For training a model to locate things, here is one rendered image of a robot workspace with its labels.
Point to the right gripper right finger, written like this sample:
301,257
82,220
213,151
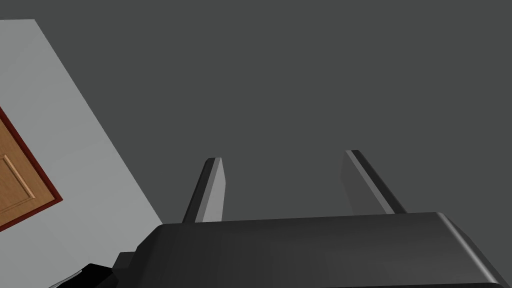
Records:
368,188

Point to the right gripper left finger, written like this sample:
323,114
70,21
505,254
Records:
209,196

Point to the brown wooden door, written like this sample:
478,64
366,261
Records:
16,180

